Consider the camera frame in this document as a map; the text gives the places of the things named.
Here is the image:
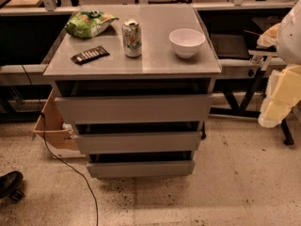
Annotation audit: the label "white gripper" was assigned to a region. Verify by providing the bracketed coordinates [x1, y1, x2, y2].
[257, 24, 301, 128]

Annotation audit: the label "grey drawer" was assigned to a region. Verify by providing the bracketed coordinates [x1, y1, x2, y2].
[87, 160, 195, 178]
[74, 132, 200, 154]
[55, 94, 212, 124]

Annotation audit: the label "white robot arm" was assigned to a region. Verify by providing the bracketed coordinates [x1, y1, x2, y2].
[257, 1, 301, 128]

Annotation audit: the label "grey top drawer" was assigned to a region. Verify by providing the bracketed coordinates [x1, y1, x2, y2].
[55, 94, 212, 124]

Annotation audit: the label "grey drawer cabinet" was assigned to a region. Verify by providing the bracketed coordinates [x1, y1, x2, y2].
[44, 5, 221, 164]

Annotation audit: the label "grey bottom drawer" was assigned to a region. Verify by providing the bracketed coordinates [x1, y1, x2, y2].
[87, 160, 195, 178]

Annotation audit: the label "white bowl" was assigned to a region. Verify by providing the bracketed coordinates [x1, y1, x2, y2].
[169, 28, 206, 58]

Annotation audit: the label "white green soda can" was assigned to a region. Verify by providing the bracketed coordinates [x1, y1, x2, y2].
[122, 20, 142, 57]

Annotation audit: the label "dark snack bar wrapper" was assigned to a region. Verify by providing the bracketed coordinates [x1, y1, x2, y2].
[71, 45, 109, 65]

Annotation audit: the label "green chip bag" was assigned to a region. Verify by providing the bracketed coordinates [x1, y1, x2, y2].
[65, 10, 118, 39]

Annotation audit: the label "cardboard box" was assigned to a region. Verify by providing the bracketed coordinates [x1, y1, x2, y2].
[33, 90, 83, 158]

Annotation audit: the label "black frame side table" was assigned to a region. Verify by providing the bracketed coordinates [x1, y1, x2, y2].
[209, 16, 295, 146]

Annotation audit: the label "black power cable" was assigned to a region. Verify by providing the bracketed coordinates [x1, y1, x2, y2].
[20, 63, 100, 226]

